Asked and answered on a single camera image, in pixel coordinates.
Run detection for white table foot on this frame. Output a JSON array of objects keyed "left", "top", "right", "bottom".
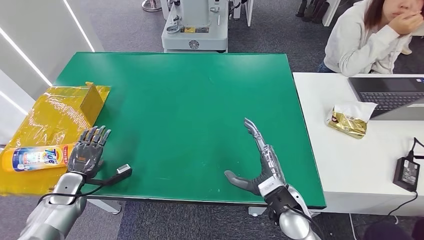
[{"left": 248, "top": 206, "right": 268, "bottom": 218}]

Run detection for person's hand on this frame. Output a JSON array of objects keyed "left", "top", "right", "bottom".
[{"left": 387, "top": 9, "right": 424, "bottom": 36}]

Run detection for black power adapter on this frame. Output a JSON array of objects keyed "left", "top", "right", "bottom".
[{"left": 393, "top": 156, "right": 421, "bottom": 193}]

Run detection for black shoes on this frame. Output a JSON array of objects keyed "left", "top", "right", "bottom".
[{"left": 295, "top": 0, "right": 330, "bottom": 25}]

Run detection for white board leg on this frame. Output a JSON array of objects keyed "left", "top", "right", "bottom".
[{"left": 322, "top": 0, "right": 342, "bottom": 28}]

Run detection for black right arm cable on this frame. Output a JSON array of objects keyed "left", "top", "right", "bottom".
[{"left": 287, "top": 204, "right": 326, "bottom": 240}]

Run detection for orange detergent bottle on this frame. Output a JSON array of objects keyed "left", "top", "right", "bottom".
[{"left": 0, "top": 143, "right": 76, "bottom": 173}]

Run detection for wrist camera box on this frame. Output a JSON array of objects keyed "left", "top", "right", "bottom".
[
  {"left": 86, "top": 163, "right": 133, "bottom": 187},
  {"left": 257, "top": 175, "right": 301, "bottom": 220}
]

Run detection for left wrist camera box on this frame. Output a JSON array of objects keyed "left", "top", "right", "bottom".
[{"left": 86, "top": 163, "right": 133, "bottom": 187}]

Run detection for grey laptop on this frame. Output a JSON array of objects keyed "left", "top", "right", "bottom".
[{"left": 347, "top": 77, "right": 424, "bottom": 121}]

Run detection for pale grey machine base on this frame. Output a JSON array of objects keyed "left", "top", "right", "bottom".
[{"left": 161, "top": 0, "right": 230, "bottom": 54}]

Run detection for yellow taped cardboard box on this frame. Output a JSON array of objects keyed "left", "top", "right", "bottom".
[{"left": 0, "top": 81, "right": 112, "bottom": 197}]

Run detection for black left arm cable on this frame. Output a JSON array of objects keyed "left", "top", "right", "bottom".
[{"left": 37, "top": 184, "right": 104, "bottom": 206}]

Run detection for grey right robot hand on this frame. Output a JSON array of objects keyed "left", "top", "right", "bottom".
[{"left": 224, "top": 117, "right": 286, "bottom": 196}]

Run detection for white table leg bar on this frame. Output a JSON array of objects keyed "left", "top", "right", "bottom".
[{"left": 87, "top": 198, "right": 123, "bottom": 216}]

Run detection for black adapter cable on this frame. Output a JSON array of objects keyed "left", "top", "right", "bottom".
[
  {"left": 386, "top": 191, "right": 420, "bottom": 218},
  {"left": 409, "top": 137, "right": 424, "bottom": 162}
]

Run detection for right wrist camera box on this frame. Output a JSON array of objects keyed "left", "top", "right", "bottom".
[{"left": 257, "top": 175, "right": 301, "bottom": 220}]

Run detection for white furniture panel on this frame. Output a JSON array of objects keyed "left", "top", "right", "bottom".
[{"left": 231, "top": 0, "right": 255, "bottom": 28}]

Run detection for gold and white packet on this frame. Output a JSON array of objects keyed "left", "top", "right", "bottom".
[{"left": 325, "top": 101, "right": 378, "bottom": 140}]

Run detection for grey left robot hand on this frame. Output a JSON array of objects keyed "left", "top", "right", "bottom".
[{"left": 67, "top": 125, "right": 112, "bottom": 177}]

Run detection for chrome stand base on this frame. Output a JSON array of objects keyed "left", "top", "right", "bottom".
[{"left": 141, "top": 0, "right": 164, "bottom": 13}]

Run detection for person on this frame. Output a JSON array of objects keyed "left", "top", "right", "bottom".
[{"left": 317, "top": 0, "right": 424, "bottom": 77}]

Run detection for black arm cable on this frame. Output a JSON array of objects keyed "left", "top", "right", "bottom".
[
  {"left": 37, "top": 184, "right": 104, "bottom": 206},
  {"left": 287, "top": 204, "right": 326, "bottom": 240}
]

